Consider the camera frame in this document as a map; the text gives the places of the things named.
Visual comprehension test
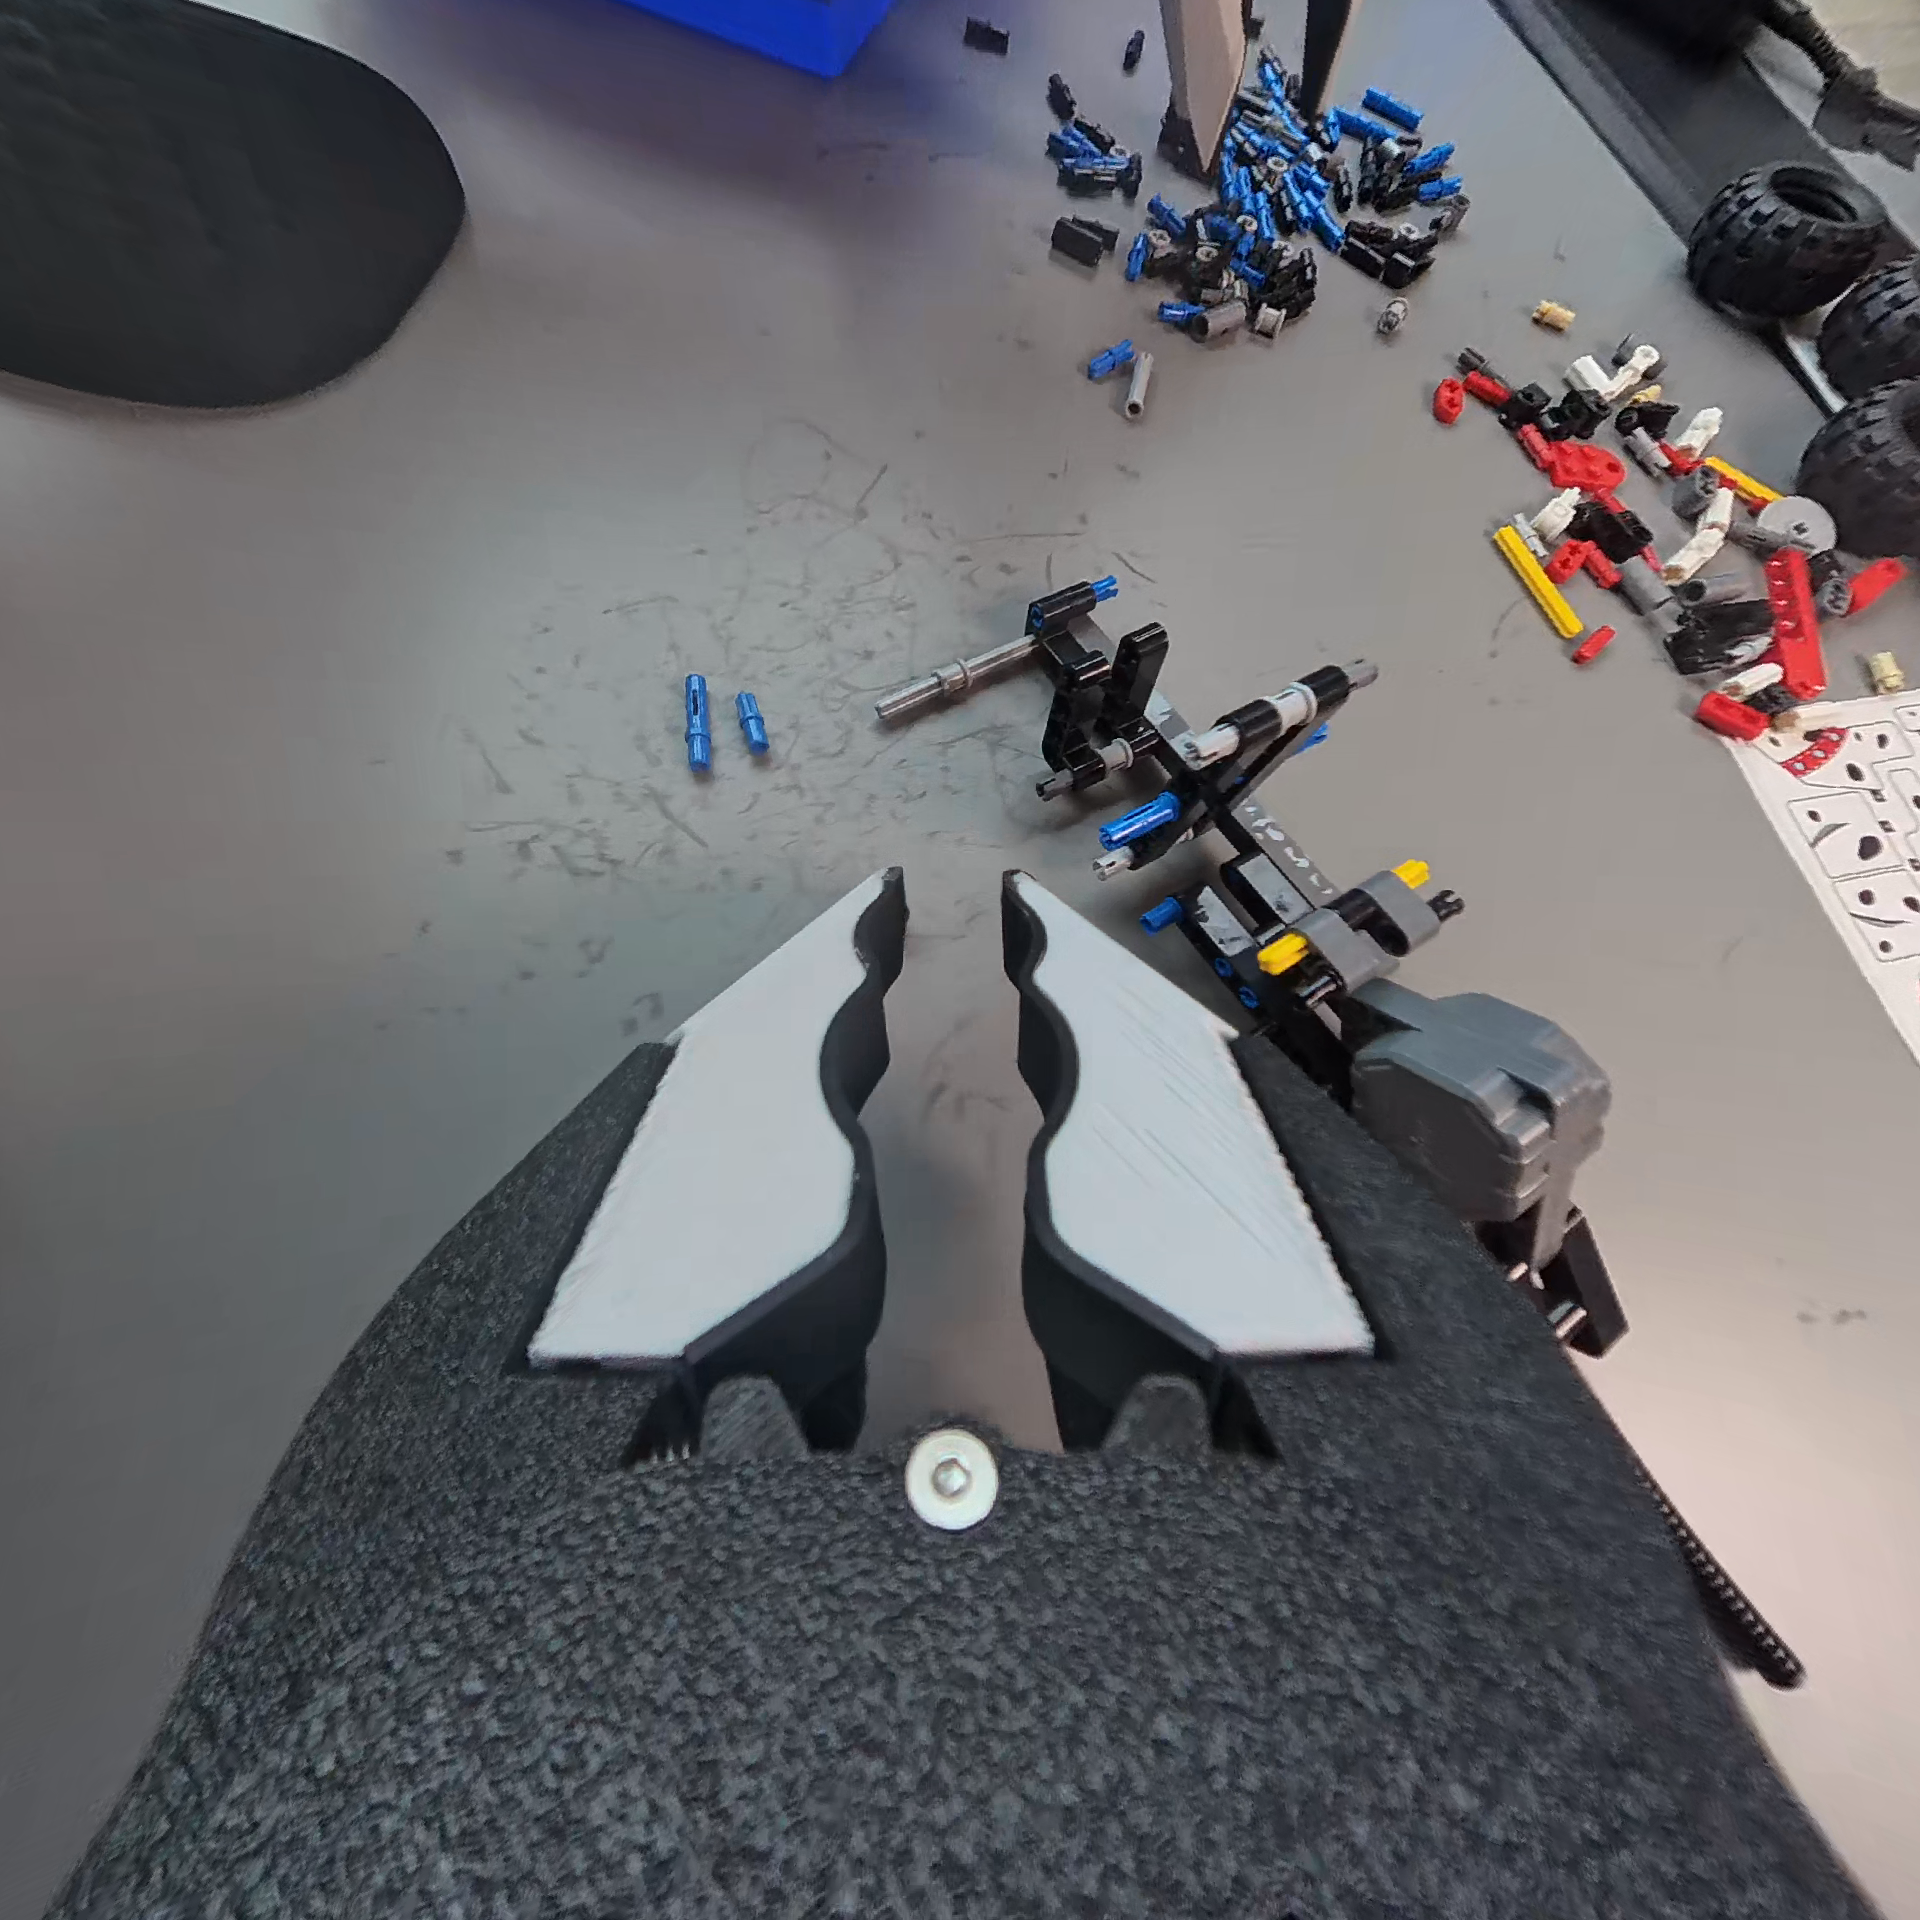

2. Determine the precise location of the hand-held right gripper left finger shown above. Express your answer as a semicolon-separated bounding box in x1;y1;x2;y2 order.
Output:
527;866;911;1457

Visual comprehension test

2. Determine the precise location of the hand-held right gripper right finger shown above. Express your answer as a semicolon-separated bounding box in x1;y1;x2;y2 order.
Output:
1000;869;1377;1453

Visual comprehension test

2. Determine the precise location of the blue plastic bin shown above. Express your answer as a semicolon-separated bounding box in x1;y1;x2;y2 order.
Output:
623;0;906;80

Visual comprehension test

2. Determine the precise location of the instruction sheet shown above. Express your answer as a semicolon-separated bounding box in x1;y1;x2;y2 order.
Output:
1723;686;1920;1066

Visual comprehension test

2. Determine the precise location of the black desk rail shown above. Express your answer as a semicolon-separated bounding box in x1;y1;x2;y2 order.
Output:
1489;0;1850;416

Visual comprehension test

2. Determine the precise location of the black toy assembly grey motor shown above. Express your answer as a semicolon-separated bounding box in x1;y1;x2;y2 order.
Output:
875;575;1634;1362

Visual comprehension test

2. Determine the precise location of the pile of red white bricks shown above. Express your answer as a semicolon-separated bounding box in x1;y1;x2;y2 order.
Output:
1433;338;1917;746

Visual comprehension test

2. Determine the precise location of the black toy tyre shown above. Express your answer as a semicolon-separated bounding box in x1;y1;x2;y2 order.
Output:
1795;374;1920;561
1687;160;1897;317
1815;254;1920;397

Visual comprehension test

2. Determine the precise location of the pile of blue black pins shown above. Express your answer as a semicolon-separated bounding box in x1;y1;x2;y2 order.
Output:
1046;49;1472;346

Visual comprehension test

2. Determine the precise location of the black ribbed cord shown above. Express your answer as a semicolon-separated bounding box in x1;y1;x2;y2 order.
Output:
1630;1461;1807;1693

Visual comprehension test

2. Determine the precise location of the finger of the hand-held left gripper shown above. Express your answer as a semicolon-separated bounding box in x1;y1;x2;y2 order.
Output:
1157;0;1258;183
1298;0;1363;121

